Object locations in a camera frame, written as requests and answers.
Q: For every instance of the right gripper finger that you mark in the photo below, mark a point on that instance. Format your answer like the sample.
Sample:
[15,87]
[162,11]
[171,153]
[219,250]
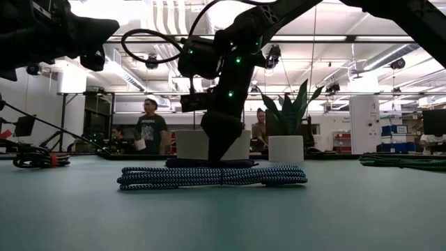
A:
[219,136]

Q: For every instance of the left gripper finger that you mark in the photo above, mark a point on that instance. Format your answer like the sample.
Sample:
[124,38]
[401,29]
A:
[90,35]

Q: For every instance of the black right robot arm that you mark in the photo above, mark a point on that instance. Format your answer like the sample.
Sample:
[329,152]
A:
[278,10]

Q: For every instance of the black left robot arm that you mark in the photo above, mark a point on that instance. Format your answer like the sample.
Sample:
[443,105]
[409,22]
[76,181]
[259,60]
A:
[14,35]

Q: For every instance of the white rectangular box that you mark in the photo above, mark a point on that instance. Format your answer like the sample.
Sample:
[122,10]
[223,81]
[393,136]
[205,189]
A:
[188,144]

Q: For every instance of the black hanging dome fixture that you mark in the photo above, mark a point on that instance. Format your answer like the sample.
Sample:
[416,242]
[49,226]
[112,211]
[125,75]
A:
[397,63]
[151,62]
[33,69]

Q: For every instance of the person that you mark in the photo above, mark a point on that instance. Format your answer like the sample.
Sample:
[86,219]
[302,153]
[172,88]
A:
[259,130]
[151,129]
[430,139]
[118,134]

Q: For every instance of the green plant in white pot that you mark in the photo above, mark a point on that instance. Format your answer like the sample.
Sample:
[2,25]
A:
[285,148]

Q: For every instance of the teal table mat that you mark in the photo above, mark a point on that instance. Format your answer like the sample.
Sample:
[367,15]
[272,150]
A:
[223,216]

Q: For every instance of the black metal rack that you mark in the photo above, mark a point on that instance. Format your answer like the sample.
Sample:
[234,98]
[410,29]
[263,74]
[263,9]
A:
[97,118]

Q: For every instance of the black tripod rod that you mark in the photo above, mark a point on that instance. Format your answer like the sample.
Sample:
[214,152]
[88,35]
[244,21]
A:
[52,125]

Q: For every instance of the black flat panel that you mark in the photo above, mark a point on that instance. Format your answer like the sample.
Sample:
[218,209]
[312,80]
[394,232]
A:
[24,125]

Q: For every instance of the red bin shelf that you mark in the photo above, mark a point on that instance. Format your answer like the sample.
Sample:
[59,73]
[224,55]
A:
[342,141]

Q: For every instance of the white square column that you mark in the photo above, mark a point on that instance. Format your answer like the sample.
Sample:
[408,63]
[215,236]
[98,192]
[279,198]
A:
[364,122]

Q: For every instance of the blue storage bin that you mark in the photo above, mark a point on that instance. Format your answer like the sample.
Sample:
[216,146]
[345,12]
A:
[397,148]
[393,130]

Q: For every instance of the black computer monitor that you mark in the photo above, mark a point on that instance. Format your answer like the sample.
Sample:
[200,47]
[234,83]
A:
[435,122]

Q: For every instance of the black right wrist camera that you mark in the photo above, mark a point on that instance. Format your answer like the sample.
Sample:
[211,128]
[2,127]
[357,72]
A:
[195,102]

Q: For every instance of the black overhead camera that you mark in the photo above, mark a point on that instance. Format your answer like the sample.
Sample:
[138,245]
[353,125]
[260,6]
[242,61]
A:
[273,55]

